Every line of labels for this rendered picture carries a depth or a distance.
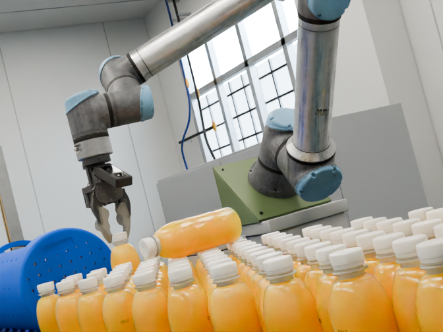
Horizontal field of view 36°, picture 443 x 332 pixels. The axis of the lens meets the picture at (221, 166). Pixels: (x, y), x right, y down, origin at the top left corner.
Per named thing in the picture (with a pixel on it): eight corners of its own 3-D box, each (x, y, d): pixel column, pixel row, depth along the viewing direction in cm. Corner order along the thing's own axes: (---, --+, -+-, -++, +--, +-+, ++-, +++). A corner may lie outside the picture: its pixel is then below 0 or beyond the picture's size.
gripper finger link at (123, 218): (128, 236, 176) (114, 203, 176) (138, 233, 171) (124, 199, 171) (118, 240, 174) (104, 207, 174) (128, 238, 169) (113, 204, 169)
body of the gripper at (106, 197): (113, 205, 177) (101, 159, 178) (126, 200, 170) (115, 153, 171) (86, 211, 173) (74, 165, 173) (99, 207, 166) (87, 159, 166)
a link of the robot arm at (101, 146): (115, 134, 170) (79, 140, 165) (119, 153, 170) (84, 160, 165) (100, 141, 178) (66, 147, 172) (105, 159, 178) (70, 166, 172)
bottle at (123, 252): (147, 310, 173) (129, 238, 173) (155, 311, 166) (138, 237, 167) (120, 318, 170) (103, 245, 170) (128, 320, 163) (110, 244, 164)
